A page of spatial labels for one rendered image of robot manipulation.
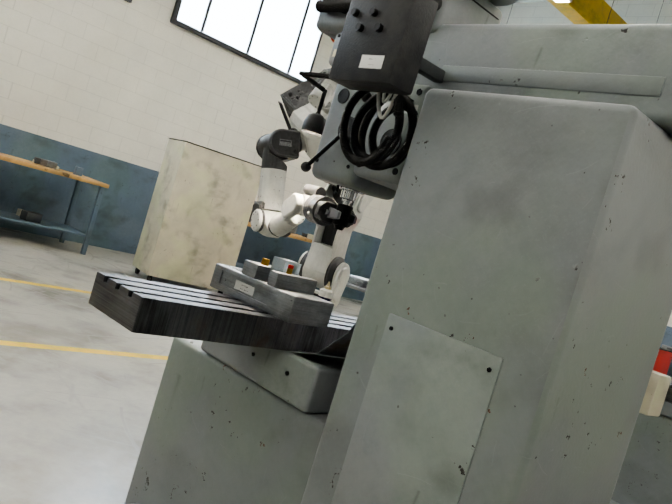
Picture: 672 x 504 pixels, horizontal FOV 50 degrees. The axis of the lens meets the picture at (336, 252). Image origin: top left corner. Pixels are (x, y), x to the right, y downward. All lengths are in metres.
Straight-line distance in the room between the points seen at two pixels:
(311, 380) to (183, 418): 0.56
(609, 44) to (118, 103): 8.71
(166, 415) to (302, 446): 0.61
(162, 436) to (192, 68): 8.46
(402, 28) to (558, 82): 0.35
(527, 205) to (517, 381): 0.34
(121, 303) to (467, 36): 1.02
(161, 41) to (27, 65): 1.80
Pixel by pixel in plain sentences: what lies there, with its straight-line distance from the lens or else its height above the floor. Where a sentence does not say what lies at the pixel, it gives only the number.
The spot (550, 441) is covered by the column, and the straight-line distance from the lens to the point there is 1.44.
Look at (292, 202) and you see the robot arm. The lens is 2.24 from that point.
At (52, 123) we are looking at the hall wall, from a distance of 9.63.
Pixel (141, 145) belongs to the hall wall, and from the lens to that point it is 10.13.
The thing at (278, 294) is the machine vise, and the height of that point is 0.99.
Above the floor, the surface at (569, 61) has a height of 1.67.
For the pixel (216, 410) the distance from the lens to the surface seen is 2.11.
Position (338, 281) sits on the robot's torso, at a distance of 2.75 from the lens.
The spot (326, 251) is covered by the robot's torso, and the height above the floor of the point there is 1.09.
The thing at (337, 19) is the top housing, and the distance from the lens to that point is 2.14.
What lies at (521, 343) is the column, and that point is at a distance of 1.39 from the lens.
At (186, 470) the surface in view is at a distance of 2.22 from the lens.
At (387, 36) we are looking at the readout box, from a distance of 1.60.
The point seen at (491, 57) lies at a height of 1.67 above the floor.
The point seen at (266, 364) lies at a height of 0.79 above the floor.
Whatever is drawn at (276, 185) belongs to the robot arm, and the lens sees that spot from 2.49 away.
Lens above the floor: 1.20
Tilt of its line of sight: 2 degrees down
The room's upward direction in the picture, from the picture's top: 17 degrees clockwise
